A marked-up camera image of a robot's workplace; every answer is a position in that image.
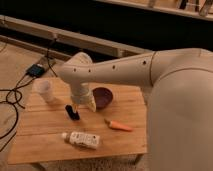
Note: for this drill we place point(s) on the orange carrot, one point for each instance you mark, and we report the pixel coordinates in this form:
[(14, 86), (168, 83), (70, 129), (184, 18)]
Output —
[(117, 125)]

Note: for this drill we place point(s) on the black eraser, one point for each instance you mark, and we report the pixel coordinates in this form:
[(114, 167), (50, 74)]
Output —
[(73, 115)]

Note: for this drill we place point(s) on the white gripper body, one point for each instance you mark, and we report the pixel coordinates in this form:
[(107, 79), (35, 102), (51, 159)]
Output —
[(81, 93)]

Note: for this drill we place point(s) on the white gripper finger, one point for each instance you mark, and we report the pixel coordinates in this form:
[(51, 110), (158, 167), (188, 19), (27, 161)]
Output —
[(91, 104)]

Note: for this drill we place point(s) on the dark purple bowl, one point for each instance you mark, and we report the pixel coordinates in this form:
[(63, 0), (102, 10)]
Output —
[(103, 97)]

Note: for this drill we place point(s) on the black power adapter box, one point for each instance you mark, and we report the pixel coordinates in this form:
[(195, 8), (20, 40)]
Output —
[(35, 71)]

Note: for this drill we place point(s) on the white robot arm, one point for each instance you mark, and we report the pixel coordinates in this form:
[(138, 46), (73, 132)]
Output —
[(142, 70)]

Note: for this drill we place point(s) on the wooden table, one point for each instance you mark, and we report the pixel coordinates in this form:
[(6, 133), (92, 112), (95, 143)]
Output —
[(40, 127)]

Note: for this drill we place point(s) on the translucent plastic cup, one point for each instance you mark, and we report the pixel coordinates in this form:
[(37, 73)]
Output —
[(44, 89)]

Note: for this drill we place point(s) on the white plastic bottle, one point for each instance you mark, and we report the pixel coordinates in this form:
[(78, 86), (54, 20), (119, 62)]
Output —
[(82, 139)]

